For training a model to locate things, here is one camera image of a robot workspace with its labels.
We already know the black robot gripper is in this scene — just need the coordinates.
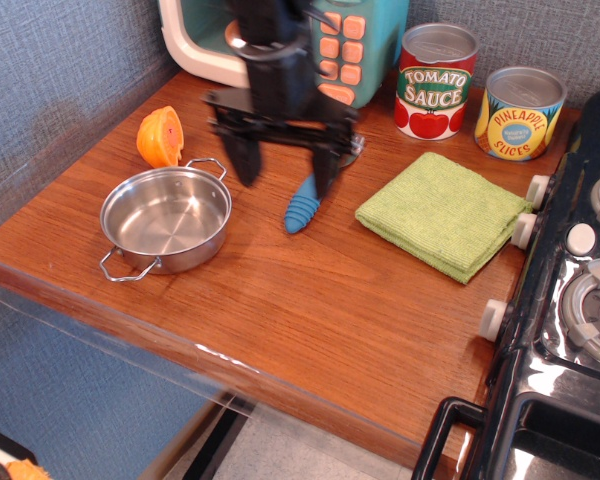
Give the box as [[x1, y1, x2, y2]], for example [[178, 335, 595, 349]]
[[205, 44, 358, 199]]

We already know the orange plastic half orange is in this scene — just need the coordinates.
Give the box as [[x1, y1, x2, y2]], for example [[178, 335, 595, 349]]
[[136, 106, 184, 168]]

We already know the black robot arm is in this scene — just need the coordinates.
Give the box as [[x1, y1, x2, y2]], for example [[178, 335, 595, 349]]
[[204, 1, 358, 197]]

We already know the green folded cloth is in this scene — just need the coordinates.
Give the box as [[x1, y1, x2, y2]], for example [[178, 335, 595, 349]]
[[355, 152, 532, 284]]

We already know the small steel pan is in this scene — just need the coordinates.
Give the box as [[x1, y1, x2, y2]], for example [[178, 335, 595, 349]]
[[99, 158, 232, 283]]

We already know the teal toy microwave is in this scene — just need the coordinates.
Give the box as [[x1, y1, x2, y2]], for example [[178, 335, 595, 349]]
[[158, 1, 409, 108]]

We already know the tomato sauce can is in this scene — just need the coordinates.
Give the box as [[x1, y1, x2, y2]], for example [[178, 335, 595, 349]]
[[394, 23, 479, 140]]

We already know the pineapple slices can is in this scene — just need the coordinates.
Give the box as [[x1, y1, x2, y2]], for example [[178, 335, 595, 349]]
[[474, 66, 567, 162]]

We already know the white stove knob middle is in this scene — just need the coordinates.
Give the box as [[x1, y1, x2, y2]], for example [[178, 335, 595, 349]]
[[511, 213, 537, 250]]

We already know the white stove knob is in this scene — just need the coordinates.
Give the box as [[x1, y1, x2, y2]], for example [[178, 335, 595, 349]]
[[511, 213, 537, 250], [479, 299, 508, 342], [525, 175, 551, 211]]

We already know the white stove knob upper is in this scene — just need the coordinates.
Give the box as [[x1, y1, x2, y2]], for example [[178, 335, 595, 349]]
[[525, 175, 551, 211]]

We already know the white stove knob lower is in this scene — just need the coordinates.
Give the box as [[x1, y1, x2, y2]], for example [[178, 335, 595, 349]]
[[479, 299, 508, 342]]

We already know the black toy stove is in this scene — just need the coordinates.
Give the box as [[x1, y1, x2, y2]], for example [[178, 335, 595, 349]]
[[413, 91, 600, 479]]

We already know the orange fuzzy object corner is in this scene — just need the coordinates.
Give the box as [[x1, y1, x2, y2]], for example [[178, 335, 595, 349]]
[[0, 459, 51, 480]]

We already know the blue handled metal fork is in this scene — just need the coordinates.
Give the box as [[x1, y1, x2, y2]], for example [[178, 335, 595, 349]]
[[284, 134, 365, 234]]

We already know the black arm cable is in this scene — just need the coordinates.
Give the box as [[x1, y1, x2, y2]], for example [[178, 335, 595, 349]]
[[299, 4, 339, 38]]

